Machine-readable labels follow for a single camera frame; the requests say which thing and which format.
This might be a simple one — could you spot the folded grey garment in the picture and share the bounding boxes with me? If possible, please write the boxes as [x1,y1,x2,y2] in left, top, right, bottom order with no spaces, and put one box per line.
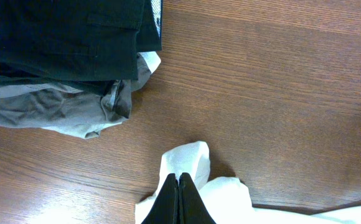
[0,52,161,139]

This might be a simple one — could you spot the folded black garment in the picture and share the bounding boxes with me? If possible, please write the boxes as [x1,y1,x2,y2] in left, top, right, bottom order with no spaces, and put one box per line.
[0,0,163,95]

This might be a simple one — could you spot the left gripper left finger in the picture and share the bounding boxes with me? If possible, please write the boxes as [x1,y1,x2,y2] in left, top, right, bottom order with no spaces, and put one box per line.
[142,174,178,224]

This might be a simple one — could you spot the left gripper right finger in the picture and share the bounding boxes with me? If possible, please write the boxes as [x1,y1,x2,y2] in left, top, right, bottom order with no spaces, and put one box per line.
[178,172,215,224]

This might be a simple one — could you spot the white t-shirt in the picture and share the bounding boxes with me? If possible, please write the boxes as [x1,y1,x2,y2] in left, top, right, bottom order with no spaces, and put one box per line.
[134,141,361,224]

